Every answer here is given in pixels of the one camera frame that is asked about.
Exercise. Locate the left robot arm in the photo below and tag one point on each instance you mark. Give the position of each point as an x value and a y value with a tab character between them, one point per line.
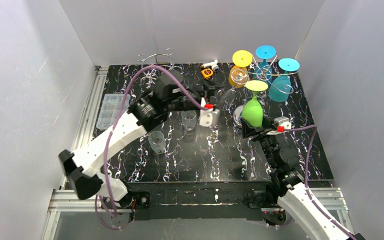
82	166

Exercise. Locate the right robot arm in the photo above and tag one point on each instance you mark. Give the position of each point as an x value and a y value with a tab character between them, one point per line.
289	189

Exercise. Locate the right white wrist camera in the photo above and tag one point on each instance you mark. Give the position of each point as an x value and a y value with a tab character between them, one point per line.
280	124

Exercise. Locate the green plastic wine glass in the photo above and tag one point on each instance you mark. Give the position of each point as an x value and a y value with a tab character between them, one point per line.
252	111

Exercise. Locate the yellow tape measure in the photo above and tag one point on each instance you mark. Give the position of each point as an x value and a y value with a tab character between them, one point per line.
207	73

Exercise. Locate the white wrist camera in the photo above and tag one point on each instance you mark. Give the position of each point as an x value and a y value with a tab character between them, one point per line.
209	117
280	124

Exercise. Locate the clear stemless glass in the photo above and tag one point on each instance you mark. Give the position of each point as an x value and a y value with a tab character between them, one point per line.
189	119
157	141

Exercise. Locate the chrome glass rack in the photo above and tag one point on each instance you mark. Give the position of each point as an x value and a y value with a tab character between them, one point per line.
238	110
164	59

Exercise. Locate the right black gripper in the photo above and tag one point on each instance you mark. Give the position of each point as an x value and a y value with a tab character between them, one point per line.
258	133

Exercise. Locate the orange plastic wine glass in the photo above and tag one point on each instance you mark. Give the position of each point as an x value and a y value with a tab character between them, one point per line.
242	58

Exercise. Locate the clear stemless glass front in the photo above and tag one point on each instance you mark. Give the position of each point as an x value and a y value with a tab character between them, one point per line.
157	141

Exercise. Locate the clear plastic screw box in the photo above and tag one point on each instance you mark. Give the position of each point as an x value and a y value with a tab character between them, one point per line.
109	110

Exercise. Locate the blue plastic wine glass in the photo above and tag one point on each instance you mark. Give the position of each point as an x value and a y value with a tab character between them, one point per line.
263	71
283	82

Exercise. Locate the tall clear champagne flute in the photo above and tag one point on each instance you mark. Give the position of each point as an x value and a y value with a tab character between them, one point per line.
237	78

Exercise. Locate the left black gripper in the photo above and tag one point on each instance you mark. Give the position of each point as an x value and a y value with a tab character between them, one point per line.
199	96

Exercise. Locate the clear stemless glass centre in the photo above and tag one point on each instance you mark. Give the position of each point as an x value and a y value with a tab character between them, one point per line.
189	119

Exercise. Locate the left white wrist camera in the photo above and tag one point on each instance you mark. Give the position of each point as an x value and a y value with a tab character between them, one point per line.
209	117

